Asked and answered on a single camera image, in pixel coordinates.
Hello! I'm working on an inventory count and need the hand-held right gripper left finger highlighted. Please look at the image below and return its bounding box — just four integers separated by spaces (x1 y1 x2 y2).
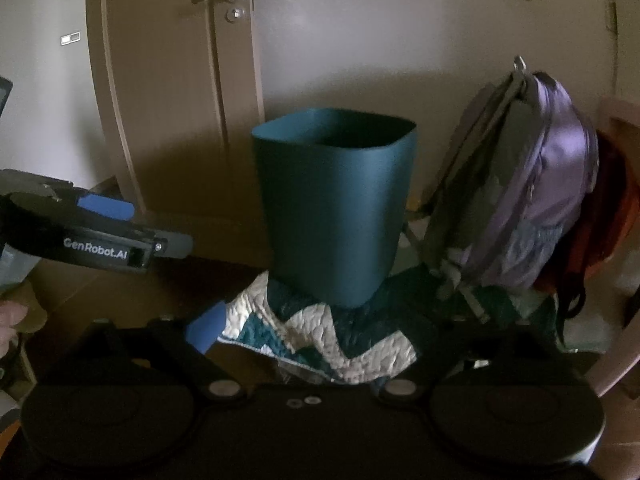
75 303 249 407

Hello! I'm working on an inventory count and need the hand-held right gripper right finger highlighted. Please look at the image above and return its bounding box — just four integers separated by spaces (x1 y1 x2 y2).
372 310 556 407

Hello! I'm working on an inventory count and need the teal white zigzag quilted blanket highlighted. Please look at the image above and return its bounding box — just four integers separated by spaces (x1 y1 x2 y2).
215 260 566 386

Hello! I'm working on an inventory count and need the person's left hand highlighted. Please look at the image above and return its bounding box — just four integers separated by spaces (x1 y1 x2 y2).
0 301 29 357

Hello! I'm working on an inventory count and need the dark tablet screen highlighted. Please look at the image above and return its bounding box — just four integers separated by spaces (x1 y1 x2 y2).
0 76 14 127

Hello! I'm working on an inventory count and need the teal plastic waste bin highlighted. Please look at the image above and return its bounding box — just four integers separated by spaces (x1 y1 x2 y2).
251 106 418 310

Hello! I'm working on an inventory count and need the beige wooden door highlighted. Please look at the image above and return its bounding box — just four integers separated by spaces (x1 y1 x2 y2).
85 0 267 221

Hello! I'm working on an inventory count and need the purple grey backpack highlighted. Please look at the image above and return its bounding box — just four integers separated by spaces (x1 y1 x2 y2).
420 55 601 322

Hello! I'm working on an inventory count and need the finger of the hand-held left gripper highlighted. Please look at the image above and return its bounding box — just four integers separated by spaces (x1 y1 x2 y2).
132 225 194 261
76 194 136 222

